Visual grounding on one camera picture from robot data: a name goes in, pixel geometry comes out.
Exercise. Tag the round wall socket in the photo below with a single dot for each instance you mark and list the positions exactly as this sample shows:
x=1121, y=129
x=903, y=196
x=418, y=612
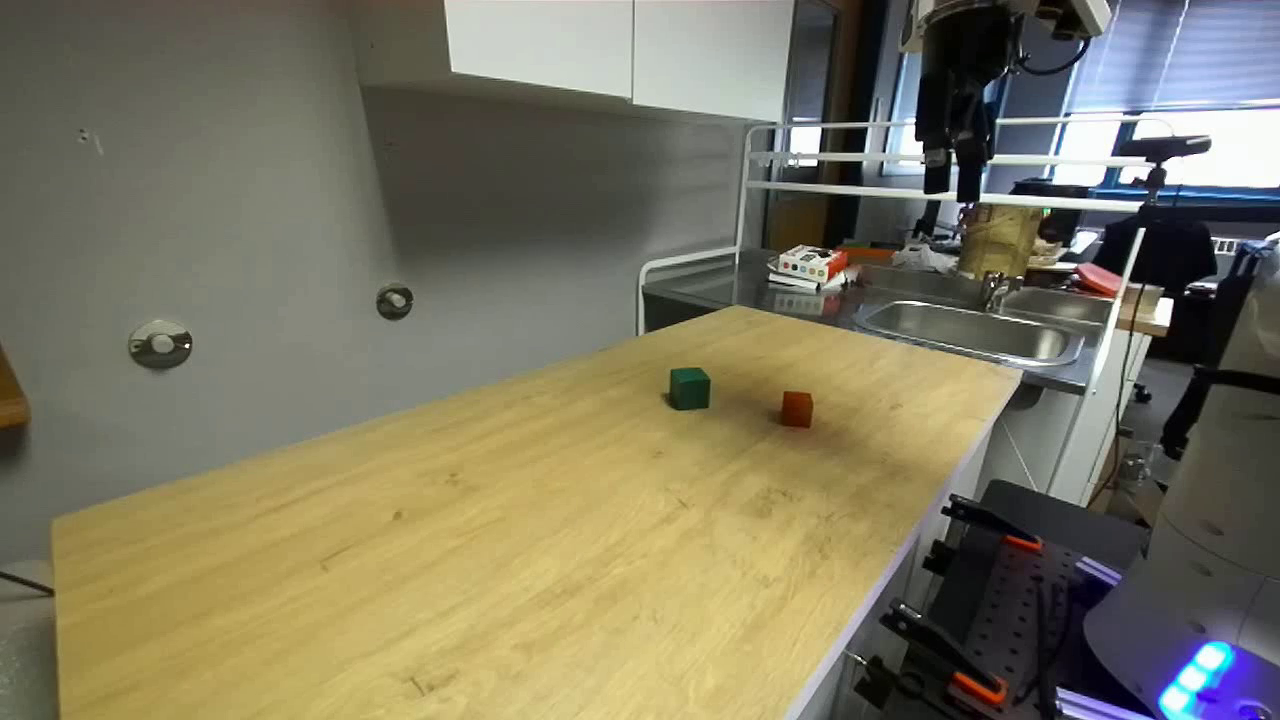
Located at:
x=392, y=303
x=160, y=345

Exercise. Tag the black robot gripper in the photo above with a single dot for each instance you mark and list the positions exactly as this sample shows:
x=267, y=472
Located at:
x=964, y=50

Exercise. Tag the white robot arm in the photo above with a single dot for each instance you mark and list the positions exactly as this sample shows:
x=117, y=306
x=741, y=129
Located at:
x=1074, y=20

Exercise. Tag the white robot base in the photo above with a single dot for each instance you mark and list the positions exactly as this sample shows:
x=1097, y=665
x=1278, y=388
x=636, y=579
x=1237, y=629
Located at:
x=1195, y=625

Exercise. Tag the black orange clamp lower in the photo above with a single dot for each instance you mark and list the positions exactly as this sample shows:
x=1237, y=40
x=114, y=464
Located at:
x=949, y=683

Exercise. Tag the orange block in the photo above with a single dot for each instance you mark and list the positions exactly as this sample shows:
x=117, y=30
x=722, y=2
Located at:
x=799, y=408

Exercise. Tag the black orange clamp upper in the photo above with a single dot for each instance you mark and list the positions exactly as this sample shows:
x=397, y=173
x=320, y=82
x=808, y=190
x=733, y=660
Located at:
x=995, y=522

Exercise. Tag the white wall cabinet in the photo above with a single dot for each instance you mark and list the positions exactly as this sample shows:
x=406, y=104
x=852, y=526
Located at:
x=711, y=59

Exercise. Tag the red white box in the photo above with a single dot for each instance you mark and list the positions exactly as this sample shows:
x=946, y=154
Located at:
x=808, y=265

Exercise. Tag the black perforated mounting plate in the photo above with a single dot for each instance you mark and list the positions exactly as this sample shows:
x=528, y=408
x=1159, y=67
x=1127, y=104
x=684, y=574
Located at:
x=1023, y=612

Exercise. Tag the round wall socket left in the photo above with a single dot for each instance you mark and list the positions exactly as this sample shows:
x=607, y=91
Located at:
x=160, y=345

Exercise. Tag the round wall socket right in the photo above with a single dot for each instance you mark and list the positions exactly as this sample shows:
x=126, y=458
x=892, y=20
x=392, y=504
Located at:
x=392, y=303

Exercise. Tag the green block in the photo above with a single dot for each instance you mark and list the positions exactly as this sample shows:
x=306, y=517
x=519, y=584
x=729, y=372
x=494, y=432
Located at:
x=688, y=388

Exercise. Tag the black camera on tripod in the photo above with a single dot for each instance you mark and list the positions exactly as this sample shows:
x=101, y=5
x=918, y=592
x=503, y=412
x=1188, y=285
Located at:
x=1159, y=154

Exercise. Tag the black orange clamp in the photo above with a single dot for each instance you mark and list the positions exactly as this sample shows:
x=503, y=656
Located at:
x=949, y=683
x=995, y=522

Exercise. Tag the stainless steel sink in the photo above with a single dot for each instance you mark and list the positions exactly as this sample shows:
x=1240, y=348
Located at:
x=976, y=335

